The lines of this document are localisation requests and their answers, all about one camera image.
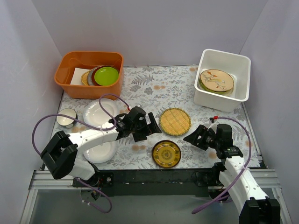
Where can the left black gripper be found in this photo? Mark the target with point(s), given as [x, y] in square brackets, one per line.
[145, 127]

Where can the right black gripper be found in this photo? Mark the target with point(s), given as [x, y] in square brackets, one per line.
[201, 136]

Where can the woven bamboo tray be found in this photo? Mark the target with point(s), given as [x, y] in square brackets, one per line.
[175, 122]

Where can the beige green leaf plate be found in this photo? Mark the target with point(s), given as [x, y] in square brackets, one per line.
[220, 86]

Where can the beige bird plate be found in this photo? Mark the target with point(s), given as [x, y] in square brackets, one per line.
[215, 73]

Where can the green polka dot plate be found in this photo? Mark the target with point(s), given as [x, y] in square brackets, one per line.
[216, 92]

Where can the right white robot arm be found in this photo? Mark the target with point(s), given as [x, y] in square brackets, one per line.
[253, 204]

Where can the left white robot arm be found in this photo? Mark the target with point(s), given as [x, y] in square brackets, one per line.
[62, 155]

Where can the white plastic bin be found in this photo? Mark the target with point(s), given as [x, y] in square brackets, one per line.
[237, 66]

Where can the lime green plate in bin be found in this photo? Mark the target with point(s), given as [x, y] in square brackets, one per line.
[106, 76]

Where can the dark brown plate in bin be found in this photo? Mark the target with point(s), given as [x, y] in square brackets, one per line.
[93, 75]

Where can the grey plate in bin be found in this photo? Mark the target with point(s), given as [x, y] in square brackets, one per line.
[89, 78]

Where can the woven plate in bin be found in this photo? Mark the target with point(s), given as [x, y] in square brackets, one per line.
[84, 77]

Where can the orange plastic bin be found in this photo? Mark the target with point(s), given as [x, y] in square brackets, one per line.
[89, 60]

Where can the floral patterned table mat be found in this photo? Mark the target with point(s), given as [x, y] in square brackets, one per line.
[156, 89]

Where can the yellow brown patterned plate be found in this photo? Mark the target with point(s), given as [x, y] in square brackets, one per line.
[166, 154]

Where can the white scalloped plate front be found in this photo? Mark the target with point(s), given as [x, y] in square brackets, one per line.
[101, 153]

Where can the white scalloped plate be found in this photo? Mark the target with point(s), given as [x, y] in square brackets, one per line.
[101, 153]
[94, 114]

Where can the white scalloped plate back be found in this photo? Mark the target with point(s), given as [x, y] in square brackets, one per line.
[94, 114]

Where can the white dark-rimmed bowl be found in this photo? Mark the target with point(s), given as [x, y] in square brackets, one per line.
[67, 118]

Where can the white paper sheet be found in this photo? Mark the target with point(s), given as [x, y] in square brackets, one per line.
[76, 78]

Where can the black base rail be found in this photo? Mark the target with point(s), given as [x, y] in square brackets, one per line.
[143, 182]

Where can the aluminium frame rail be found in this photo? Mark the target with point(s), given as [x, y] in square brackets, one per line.
[266, 178]

